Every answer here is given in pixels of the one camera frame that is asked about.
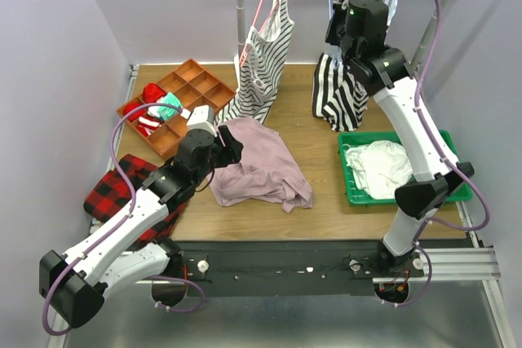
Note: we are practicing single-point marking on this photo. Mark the thin striped white tank top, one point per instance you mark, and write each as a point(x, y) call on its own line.
point(261, 71)

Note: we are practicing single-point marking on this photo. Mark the red sock rolled front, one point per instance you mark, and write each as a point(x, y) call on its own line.
point(133, 111)

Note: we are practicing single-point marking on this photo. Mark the mauve tank top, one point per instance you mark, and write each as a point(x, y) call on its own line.
point(267, 171)

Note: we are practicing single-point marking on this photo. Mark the teal and white sock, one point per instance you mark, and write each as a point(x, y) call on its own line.
point(169, 106)

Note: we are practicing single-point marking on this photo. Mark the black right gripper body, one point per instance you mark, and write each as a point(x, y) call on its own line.
point(346, 46)

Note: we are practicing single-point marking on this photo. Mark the grey right rack pole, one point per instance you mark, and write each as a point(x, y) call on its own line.
point(423, 46)

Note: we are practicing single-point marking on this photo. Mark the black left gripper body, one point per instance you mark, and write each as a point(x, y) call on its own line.
point(225, 148)

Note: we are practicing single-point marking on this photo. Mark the red white striped sock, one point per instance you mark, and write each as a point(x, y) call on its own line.
point(147, 126)

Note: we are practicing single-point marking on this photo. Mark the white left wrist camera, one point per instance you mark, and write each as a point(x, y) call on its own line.
point(202, 118)

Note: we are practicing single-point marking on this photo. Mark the grey rack pole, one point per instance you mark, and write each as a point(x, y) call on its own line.
point(423, 46)
point(241, 33)

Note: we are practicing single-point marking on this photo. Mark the white garment in tray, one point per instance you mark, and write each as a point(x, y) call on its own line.
point(379, 168)

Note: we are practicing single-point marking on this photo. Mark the wide striped black white top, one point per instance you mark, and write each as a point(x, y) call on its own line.
point(336, 96)

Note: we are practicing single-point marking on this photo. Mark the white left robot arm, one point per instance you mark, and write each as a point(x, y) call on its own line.
point(76, 283)

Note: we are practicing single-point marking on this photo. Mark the red sock rolled back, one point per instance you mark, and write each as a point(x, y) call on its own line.
point(152, 92)

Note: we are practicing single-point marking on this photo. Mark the brown compartment organizer tray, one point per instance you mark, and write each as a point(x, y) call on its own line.
point(194, 84)

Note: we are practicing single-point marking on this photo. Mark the red black plaid shirt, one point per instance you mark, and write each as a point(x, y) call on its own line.
point(111, 193)

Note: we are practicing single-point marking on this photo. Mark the red sock rolled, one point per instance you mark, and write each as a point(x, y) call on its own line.
point(152, 92)
point(133, 111)

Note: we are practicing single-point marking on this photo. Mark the grey left rack pole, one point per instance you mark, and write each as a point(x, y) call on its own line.
point(241, 33)

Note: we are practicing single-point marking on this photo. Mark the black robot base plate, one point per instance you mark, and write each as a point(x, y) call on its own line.
point(287, 268)

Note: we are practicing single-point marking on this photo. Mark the aluminium frame rail left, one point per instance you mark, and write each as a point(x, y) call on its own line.
point(53, 320)

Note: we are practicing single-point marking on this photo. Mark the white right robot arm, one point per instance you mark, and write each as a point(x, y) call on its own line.
point(389, 80)

